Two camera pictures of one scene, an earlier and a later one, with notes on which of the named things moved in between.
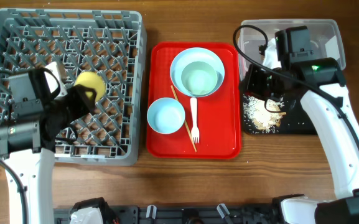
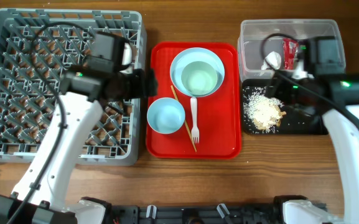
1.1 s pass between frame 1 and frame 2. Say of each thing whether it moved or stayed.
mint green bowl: stayed
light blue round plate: stayed
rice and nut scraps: stayed
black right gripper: moved
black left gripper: moved
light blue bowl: stayed
